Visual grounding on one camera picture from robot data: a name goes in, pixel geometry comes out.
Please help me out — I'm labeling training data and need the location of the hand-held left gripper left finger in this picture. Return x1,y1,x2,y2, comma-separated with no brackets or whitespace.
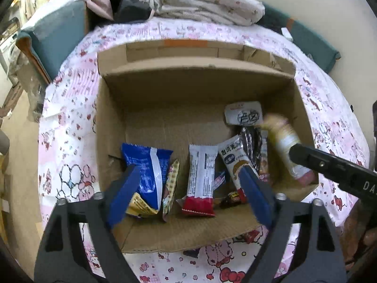
34,163,142,283

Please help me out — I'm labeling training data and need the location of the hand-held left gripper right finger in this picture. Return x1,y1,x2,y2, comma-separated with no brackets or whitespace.
238,163,346,283

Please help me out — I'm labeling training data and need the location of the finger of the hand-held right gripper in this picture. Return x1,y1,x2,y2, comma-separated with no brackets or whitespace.
289,143,377,205

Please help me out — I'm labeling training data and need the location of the small dark candy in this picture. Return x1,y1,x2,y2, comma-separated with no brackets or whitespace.
219,191,240,208

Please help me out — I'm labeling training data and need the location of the blue snack bag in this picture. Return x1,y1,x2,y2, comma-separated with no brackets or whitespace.
121,143,174,218

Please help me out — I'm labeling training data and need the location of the white snack packet brown picture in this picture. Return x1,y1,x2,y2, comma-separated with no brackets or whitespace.
217,136,251,204

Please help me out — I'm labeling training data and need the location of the dark brown snack packet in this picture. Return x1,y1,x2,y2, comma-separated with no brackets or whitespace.
238,126,262,173

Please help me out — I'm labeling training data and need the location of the yellow checkered cartoon snack packet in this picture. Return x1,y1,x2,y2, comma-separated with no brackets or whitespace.
160,158,181,222

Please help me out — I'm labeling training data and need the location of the cream coloured bottle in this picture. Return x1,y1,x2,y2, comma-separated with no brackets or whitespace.
263,113,316,187

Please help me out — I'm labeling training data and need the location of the white snack packet red end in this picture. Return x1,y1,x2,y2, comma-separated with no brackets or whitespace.
176,144,219,217

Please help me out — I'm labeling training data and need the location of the white rounded snack packet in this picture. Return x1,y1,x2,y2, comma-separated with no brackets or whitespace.
224,101,262,127

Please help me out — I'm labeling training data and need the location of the cardboard box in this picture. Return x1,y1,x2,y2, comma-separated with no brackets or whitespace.
94,39,320,254

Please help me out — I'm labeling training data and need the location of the purple white snack bar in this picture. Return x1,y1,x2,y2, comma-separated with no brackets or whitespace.
213,169,227,191

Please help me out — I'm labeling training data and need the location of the clear plastic bag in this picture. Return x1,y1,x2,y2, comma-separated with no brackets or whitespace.
26,79,48,123

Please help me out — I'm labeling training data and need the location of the grey cylinder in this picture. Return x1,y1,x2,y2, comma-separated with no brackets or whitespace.
0,130,11,155

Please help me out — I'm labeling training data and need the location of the teal cushion orange trim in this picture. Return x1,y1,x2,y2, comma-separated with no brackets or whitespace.
16,0,89,83

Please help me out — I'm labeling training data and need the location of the dark cloth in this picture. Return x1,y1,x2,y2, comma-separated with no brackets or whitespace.
113,0,155,22

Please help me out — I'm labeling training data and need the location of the folded white floral quilt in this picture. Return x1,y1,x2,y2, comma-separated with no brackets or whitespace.
113,0,266,26

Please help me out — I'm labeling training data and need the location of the pink cloth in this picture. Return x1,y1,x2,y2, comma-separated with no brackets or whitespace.
88,0,124,21

